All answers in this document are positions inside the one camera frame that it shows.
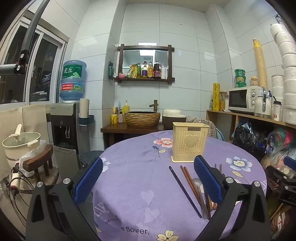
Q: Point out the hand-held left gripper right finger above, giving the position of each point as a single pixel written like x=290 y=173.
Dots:
x=208 y=180

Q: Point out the cream electric cooking pot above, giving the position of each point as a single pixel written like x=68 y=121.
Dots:
x=20 y=143

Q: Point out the white tumbler with red label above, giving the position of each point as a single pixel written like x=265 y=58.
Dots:
x=276 y=112

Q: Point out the purple floral tablecloth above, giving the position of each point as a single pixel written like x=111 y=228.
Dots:
x=143 y=180

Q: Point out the brown and white rice cooker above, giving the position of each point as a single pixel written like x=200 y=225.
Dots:
x=173 y=117

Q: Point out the yellow tall box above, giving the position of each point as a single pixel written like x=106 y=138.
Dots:
x=216 y=96

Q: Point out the beige seat cover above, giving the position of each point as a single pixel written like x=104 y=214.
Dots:
x=32 y=120

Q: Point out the white microwave oven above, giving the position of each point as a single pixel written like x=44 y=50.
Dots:
x=242 y=99

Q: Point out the bronze faucet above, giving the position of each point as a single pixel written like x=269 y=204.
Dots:
x=154 y=105

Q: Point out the green instant noodle cups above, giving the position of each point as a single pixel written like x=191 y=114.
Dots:
x=240 y=77

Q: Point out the brown woven wash basin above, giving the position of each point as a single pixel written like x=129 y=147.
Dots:
x=142 y=118

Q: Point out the blue water jug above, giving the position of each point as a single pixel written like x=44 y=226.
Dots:
x=72 y=80

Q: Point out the chair with grey cushion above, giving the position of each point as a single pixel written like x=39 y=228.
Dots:
x=205 y=125

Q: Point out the small glass jar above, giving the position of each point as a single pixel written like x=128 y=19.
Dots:
x=254 y=81

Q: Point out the grey water dispenser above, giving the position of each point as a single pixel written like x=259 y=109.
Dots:
x=63 y=129

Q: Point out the dark wooden stool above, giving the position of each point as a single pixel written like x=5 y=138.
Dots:
x=39 y=160

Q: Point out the yellow utensil cup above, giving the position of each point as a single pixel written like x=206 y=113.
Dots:
x=114 y=118

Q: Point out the cream perforated cutlery holder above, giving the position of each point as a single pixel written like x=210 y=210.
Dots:
x=190 y=143

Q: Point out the dark round bin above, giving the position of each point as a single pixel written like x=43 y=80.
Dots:
x=92 y=156

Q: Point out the dark wooden washstand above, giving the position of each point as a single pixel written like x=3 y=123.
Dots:
x=113 y=129

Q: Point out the paper cup stack in holder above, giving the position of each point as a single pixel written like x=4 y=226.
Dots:
x=84 y=109

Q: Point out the tall stack of paper cups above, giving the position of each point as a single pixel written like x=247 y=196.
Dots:
x=260 y=62

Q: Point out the wooden framed mirror shelf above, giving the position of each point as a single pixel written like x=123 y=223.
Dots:
x=145 y=47

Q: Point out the green hanging packet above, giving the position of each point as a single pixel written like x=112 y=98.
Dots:
x=111 y=70

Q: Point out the stacks of white paper cups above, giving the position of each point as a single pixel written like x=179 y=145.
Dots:
x=286 y=69

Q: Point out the yellow soap pump bottle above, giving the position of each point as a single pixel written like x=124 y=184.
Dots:
x=126 y=109

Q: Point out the white handheld appliance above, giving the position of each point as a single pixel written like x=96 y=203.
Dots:
x=15 y=180

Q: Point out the sliding window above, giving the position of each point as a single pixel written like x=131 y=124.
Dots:
x=34 y=69

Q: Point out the row of condiment bottles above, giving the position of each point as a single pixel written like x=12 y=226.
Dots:
x=151 y=69

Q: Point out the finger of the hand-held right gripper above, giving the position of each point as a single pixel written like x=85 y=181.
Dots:
x=290 y=160
x=276 y=173

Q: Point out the colourful plastic bags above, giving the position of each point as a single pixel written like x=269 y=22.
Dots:
x=281 y=139

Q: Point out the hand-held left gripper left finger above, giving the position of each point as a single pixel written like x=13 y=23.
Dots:
x=89 y=178

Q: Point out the black plastic bag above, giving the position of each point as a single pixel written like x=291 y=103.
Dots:
x=251 y=139

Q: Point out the yellow seasoning packet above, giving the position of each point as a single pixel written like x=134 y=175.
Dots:
x=133 y=71

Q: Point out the small floral pump bottle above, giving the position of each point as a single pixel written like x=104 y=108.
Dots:
x=120 y=117

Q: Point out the pink small bowl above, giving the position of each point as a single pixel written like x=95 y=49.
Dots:
x=121 y=75

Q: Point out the dark chopstick with gold band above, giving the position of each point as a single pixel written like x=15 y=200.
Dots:
x=182 y=188

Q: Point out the metal spoon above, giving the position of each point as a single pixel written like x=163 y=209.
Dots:
x=197 y=183

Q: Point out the clear plastic bag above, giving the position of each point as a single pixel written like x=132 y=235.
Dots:
x=27 y=158

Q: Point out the white electric kettle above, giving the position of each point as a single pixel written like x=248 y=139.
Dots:
x=262 y=105

